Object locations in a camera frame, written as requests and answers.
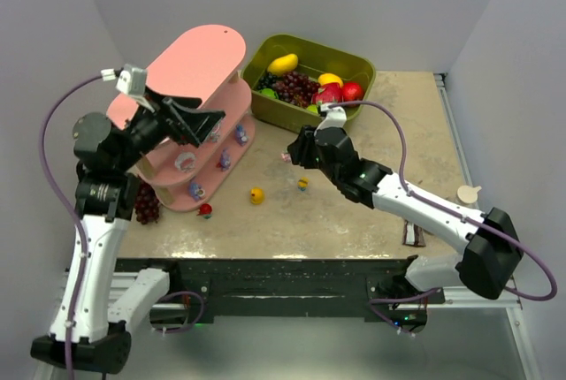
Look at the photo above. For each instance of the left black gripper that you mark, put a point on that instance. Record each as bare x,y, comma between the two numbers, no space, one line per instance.
171,120

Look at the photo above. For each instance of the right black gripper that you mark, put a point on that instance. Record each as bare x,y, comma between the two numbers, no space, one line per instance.
310,148

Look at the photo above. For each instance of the pink toy with green center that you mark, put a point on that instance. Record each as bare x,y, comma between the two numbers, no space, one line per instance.
286,157

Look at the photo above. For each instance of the pink round toy white face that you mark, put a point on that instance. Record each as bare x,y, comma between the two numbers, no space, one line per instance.
185,161

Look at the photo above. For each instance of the yellow duck toy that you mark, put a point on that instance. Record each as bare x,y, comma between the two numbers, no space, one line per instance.
256,195

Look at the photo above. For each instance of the purple bunny toy blue bow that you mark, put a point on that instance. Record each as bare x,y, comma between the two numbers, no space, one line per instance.
240,135

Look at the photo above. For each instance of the purple bunny toy with strawberry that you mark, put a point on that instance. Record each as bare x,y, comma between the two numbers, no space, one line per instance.
196,191

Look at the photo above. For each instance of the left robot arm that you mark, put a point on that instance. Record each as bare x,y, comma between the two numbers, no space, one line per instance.
89,333

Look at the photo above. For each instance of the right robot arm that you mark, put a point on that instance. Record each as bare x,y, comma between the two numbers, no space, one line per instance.
485,255

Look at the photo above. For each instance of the pink three-tier wooden shelf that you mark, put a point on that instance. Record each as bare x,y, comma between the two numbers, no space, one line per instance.
201,65

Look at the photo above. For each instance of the yellow minion toy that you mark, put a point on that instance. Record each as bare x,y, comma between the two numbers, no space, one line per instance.
302,184

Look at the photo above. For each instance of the green toy pear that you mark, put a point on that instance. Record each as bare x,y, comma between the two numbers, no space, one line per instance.
312,108

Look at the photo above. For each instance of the dark red grape bunch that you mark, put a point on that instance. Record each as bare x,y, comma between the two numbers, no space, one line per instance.
296,88

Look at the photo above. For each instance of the pink toy dragon fruit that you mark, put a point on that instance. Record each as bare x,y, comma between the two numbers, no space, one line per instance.
327,93

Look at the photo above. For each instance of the green toy lime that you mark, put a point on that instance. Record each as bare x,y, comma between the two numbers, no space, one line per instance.
268,92

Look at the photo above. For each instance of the yellow toy lemon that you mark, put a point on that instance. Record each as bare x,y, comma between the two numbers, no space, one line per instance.
329,78

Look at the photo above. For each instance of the red toy apple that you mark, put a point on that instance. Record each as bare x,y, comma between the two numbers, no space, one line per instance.
352,91

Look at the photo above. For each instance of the black grape bunch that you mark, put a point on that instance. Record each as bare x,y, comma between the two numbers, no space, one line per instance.
266,81

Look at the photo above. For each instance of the yellow toy mango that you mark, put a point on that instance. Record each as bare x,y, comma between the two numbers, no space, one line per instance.
283,65

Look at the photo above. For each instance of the olive green plastic bin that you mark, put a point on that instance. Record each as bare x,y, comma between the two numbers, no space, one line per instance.
314,60

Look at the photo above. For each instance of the red grape bunch on table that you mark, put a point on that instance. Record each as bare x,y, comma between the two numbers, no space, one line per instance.
146,206

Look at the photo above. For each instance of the red strawberry toy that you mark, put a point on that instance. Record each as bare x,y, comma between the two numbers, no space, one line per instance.
205,211

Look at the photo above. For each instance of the brown snack wrapper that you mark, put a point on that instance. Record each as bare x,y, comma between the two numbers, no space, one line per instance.
412,235

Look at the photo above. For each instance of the green sauce squeeze bottle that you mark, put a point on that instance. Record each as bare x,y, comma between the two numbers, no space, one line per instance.
468,195

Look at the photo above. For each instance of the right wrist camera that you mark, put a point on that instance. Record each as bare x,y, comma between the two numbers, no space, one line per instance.
331,116

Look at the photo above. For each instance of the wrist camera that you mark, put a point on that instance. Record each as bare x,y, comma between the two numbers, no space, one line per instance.
130,80
331,116

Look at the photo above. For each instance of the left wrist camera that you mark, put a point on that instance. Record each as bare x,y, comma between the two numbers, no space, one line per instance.
130,80

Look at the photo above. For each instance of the black table frame rail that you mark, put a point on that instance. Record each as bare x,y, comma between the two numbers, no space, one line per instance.
351,288

